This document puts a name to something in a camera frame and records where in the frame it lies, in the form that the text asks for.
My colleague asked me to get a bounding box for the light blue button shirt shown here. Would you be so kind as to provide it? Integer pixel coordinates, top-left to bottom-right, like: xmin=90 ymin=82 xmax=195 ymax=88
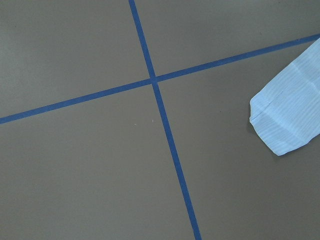
xmin=249 ymin=40 xmax=320 ymax=156

